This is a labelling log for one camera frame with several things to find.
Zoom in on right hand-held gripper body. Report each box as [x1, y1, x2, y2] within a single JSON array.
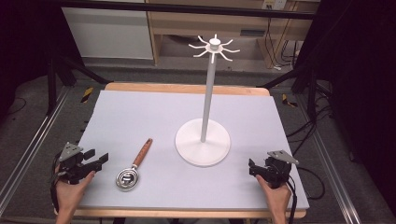
[[262, 149, 300, 189]]

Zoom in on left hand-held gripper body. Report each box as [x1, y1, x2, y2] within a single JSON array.
[[56, 142, 104, 186]]

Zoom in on metal strainer with wooden handle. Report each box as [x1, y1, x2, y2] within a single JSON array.
[[115, 137, 154, 191]]

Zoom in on white hook stand rack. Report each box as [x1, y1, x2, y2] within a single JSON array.
[[175, 33, 241, 168]]

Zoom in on person's right hand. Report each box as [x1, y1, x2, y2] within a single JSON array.
[[254, 174, 292, 217]]

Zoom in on person's left hand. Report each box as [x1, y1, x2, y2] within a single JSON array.
[[53, 164, 96, 216]]

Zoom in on light grey table mat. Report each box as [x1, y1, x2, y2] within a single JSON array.
[[75, 90, 310, 211]]

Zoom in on yellow black floor tape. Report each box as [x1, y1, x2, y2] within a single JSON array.
[[281, 93, 299, 108], [80, 86, 94, 104]]

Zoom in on black metal stand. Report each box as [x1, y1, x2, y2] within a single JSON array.
[[256, 63, 319, 123], [46, 46, 111, 117]]

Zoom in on wooden table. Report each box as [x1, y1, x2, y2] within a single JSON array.
[[73, 81, 308, 219]]

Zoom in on black curtain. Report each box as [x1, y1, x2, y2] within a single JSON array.
[[297, 0, 396, 217], [0, 0, 64, 105]]

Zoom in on white cabinet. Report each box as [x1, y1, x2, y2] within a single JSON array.
[[61, 7, 154, 61]]

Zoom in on wooden desk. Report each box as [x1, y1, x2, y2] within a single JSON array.
[[145, 0, 322, 69]]

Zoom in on white power strip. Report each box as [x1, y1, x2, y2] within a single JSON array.
[[262, 0, 288, 10]]

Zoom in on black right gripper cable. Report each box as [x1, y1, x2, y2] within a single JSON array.
[[285, 175, 299, 224]]

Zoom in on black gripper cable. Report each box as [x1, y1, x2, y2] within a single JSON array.
[[285, 175, 299, 224], [49, 152, 62, 213]]

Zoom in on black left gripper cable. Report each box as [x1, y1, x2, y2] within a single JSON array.
[[49, 152, 62, 213]]

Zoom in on aluminium floor rail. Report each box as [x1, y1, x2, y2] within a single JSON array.
[[0, 86, 72, 217], [294, 92, 363, 224]]

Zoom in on black looped floor cable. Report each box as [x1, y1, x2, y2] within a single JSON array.
[[296, 165, 327, 201]]

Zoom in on black floor cables bundle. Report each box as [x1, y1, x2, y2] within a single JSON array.
[[285, 88, 334, 157]]

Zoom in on thin black floor cable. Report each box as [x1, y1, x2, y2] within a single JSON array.
[[5, 96, 28, 117]]

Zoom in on black cables under desk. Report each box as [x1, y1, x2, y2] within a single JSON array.
[[263, 18, 301, 70]]

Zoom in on black horizontal frame bar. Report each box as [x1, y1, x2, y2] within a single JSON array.
[[57, 0, 316, 21]]

